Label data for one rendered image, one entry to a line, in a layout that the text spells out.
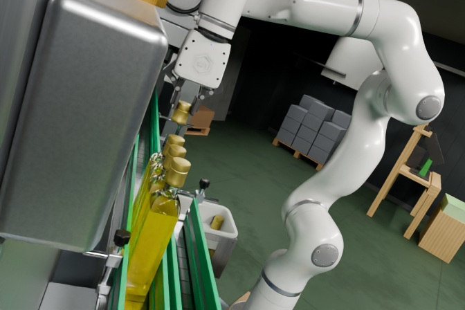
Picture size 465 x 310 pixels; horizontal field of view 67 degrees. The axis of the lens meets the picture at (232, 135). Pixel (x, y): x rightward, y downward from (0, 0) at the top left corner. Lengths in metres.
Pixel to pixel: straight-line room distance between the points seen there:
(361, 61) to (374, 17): 5.93
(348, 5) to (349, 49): 6.04
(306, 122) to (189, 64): 5.76
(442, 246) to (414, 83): 4.78
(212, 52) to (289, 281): 0.60
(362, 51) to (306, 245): 6.03
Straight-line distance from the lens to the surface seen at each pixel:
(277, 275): 0.98
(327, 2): 0.77
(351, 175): 0.88
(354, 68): 6.73
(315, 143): 6.40
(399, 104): 0.81
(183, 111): 0.77
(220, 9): 0.72
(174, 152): 0.68
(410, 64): 0.82
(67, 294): 0.74
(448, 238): 5.48
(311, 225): 0.87
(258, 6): 0.84
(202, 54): 0.74
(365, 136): 0.87
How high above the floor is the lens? 1.57
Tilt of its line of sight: 15 degrees down
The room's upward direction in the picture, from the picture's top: 23 degrees clockwise
